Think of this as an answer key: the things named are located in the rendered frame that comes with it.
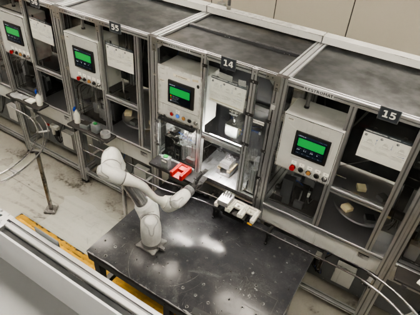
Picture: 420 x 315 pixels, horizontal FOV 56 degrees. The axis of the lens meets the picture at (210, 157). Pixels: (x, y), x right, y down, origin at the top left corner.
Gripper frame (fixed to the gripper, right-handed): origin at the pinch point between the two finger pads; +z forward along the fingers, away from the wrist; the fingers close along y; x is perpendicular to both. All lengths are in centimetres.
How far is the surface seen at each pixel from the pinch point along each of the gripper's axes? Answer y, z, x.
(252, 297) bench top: -45, -47, -74
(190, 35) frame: 88, 48, 50
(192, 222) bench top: -44.5, -12.4, 1.8
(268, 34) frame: 88, 93, 3
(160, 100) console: 38, 20, 59
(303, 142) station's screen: 51, 18, -66
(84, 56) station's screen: 55, 18, 142
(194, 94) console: 55, 20, 26
